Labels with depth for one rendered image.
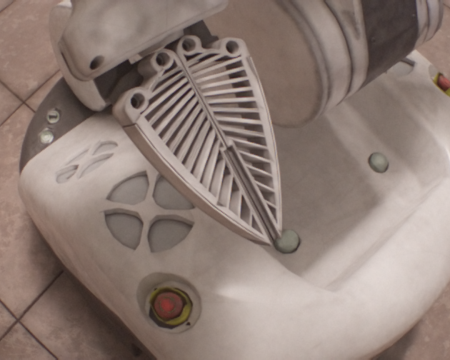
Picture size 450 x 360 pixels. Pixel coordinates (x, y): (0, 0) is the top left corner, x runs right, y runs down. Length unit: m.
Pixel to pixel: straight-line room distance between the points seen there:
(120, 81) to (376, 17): 0.24
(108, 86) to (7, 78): 0.96
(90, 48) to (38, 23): 1.11
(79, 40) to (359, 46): 0.25
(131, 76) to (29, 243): 0.73
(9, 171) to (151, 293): 0.60
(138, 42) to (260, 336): 0.36
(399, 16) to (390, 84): 0.27
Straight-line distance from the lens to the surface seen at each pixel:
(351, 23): 0.49
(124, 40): 0.33
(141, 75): 0.36
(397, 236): 0.68
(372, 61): 0.52
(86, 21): 0.33
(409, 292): 0.68
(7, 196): 1.12
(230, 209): 0.37
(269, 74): 0.51
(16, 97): 1.27
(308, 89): 0.49
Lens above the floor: 0.93
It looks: 57 degrees down
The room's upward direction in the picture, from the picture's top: 8 degrees clockwise
